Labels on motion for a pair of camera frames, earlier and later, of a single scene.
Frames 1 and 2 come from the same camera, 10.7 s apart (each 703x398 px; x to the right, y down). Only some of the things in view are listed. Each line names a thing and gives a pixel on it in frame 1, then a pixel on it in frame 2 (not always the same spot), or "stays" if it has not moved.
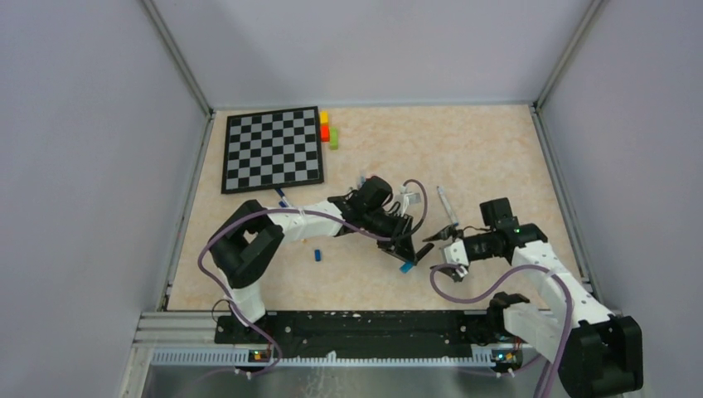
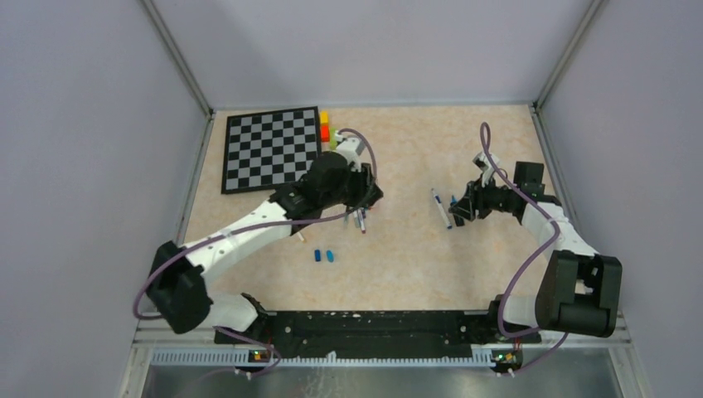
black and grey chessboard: x=273 y=149 stays
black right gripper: x=446 y=234 to x=472 y=201
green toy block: x=334 y=138 stays
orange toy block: x=325 y=132 stays
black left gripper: x=400 y=244 to x=367 y=191
